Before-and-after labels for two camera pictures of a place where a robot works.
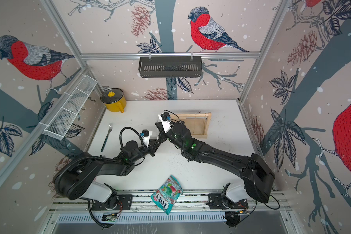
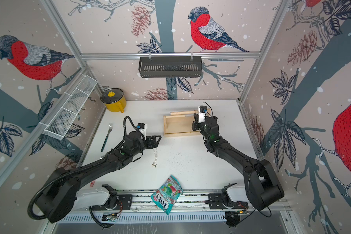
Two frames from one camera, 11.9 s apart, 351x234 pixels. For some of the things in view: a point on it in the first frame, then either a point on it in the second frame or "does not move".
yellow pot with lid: [114, 100] does not move
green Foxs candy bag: [166, 195] does not move
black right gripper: [163, 132] → [196, 126]
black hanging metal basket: [170, 67] does not move
